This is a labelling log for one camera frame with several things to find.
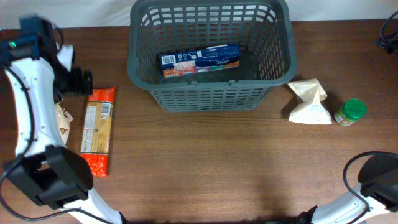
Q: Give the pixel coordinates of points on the cream folded paper bag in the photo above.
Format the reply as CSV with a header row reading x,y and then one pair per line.
x,y
310,110

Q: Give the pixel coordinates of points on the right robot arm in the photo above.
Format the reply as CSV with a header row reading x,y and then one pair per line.
x,y
374,194

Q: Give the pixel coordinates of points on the grey plastic shopping basket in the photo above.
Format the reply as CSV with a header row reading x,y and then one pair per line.
x,y
260,28

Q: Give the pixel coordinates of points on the green lid jar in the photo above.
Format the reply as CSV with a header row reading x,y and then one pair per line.
x,y
350,112

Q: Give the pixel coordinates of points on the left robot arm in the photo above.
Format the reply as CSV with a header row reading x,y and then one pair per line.
x,y
40,69

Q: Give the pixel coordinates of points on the orange spaghetti packet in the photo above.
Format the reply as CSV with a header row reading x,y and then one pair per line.
x,y
97,130

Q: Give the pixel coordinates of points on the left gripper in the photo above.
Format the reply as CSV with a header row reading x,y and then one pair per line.
x,y
76,84

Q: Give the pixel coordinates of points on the beige snack bag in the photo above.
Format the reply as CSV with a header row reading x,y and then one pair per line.
x,y
64,119

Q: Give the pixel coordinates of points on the blue pasta box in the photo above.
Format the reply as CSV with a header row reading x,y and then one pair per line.
x,y
210,59

